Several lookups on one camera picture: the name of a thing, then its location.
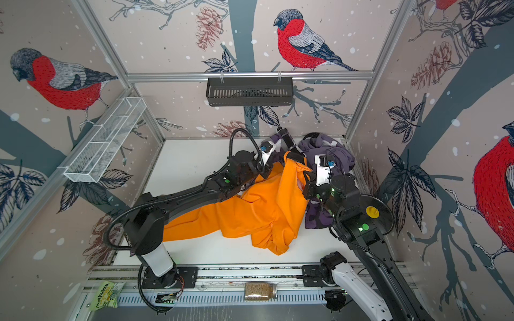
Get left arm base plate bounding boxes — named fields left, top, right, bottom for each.
left=141, top=266, right=199, bottom=290

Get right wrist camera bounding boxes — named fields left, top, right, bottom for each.
left=315, top=155, right=335, bottom=186

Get purple camouflage trousers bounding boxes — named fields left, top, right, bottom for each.
left=260, top=132, right=342, bottom=230

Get black perforated metal shelf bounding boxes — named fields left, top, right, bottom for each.
left=206, top=77, right=294, bottom=107

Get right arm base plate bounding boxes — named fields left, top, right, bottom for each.
left=298, top=264, right=335, bottom=288

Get black spool yellow hub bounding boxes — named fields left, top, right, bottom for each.
left=360, top=195, right=394, bottom=235

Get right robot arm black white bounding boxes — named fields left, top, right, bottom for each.
left=303, top=173, right=432, bottom=320

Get plain purple garment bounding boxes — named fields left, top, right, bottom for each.
left=298, top=132, right=356, bottom=174

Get jar of grains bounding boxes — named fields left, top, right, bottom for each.
left=244, top=282, right=277, bottom=301

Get orange trousers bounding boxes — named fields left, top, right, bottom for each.
left=163, top=152, right=311, bottom=255

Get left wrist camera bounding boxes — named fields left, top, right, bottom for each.
left=260, top=140, right=278, bottom=165

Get horizontal aluminium frame bar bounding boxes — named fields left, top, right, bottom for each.
left=125, top=70, right=375, bottom=84

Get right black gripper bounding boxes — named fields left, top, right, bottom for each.
left=304, top=166, right=345, bottom=222

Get white wire mesh basket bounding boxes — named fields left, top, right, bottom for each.
left=64, top=97, right=147, bottom=183

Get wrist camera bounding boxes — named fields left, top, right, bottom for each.
left=315, top=155, right=335, bottom=186
left=260, top=140, right=278, bottom=165

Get green snack bag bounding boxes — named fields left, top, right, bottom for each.
left=89, top=281, right=125, bottom=311

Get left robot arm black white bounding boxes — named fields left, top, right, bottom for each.
left=103, top=139, right=282, bottom=288

